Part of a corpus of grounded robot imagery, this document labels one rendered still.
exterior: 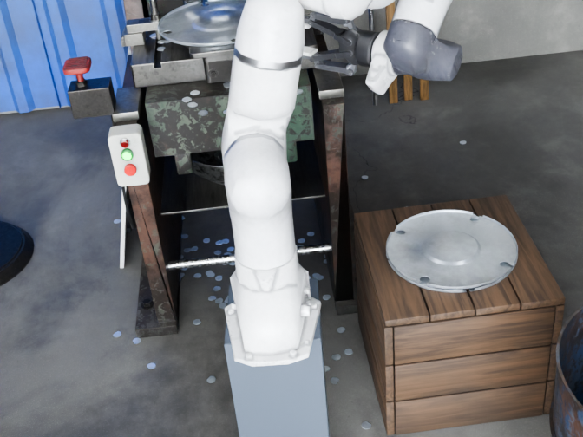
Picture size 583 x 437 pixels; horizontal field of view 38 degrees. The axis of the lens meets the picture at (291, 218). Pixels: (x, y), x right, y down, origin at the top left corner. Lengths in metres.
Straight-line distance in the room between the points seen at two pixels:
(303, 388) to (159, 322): 0.75
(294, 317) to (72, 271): 1.23
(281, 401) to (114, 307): 0.89
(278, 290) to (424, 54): 0.54
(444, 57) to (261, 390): 0.74
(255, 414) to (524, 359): 0.60
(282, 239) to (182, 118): 0.64
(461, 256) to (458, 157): 1.11
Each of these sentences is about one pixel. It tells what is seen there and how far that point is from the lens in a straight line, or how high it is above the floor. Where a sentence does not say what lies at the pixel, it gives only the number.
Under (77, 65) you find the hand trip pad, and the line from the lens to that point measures 2.02.
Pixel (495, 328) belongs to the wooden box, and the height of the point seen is 0.29.
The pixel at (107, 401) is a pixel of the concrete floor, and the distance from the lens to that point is 2.21.
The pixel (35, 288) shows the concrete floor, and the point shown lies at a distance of 2.63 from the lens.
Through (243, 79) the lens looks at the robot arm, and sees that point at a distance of 1.36.
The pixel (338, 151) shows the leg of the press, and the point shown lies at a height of 0.49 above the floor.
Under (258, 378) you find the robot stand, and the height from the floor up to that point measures 0.36.
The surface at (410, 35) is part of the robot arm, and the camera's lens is 1.69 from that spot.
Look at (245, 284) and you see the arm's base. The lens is 1.56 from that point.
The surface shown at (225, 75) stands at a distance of 2.08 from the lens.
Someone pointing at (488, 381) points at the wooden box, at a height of 0.13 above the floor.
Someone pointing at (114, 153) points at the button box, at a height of 0.58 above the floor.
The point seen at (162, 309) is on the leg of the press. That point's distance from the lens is 2.31.
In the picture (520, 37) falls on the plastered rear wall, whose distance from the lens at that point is 3.70.
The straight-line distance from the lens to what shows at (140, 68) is 2.11.
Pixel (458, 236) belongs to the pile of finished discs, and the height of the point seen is 0.37.
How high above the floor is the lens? 1.53
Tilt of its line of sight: 34 degrees down
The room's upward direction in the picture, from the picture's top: 6 degrees counter-clockwise
